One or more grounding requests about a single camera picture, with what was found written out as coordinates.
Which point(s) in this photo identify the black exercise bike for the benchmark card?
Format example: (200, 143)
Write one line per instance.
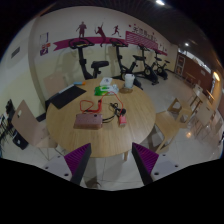
(148, 70)
(125, 68)
(162, 68)
(81, 58)

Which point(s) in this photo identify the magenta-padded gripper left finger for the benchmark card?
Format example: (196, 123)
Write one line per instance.
(75, 160)

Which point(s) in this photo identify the white cup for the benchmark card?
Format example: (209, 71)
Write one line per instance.
(129, 81)

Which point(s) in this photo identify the green wet wipes pack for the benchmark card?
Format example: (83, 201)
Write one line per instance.
(105, 90)

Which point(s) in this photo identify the group of wooden chairs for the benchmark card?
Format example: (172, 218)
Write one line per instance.
(205, 110)

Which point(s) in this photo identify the blue and orange pen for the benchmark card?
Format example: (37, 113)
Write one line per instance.
(80, 83)

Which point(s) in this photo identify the red charger block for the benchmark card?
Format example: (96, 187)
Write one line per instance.
(122, 120)

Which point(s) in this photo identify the black desk mat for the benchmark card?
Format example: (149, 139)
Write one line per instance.
(68, 97)

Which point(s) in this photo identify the wooden coaster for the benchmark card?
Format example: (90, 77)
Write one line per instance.
(126, 90)

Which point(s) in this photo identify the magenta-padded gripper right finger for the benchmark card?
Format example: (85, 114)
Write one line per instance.
(148, 160)

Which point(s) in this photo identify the black bag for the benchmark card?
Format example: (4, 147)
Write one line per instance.
(20, 140)

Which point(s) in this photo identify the ceiling lights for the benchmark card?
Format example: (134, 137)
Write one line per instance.
(160, 2)

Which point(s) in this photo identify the wall vent grille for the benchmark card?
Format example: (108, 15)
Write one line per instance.
(15, 52)

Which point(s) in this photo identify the wooden chair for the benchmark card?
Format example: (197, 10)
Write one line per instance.
(170, 125)
(28, 125)
(55, 84)

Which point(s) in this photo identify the wall poster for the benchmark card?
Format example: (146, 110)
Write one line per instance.
(44, 43)

